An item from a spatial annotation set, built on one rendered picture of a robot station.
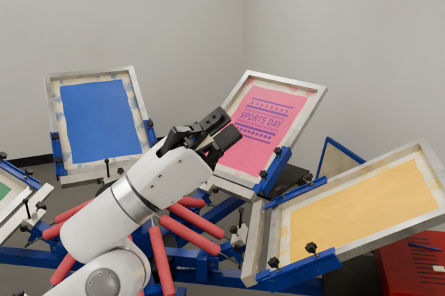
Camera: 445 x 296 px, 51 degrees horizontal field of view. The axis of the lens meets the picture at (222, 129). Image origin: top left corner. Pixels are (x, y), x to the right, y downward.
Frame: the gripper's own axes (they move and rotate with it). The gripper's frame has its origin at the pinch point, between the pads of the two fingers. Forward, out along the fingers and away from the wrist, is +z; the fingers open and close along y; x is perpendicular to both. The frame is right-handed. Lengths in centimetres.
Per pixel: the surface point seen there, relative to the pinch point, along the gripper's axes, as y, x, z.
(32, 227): -113, 102, -96
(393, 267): -155, -2, 22
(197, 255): -144, 53, -43
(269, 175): -168, 74, 8
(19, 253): -128, 106, -115
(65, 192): -305, 269, -155
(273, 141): -178, 94, 23
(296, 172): -225, 92, 25
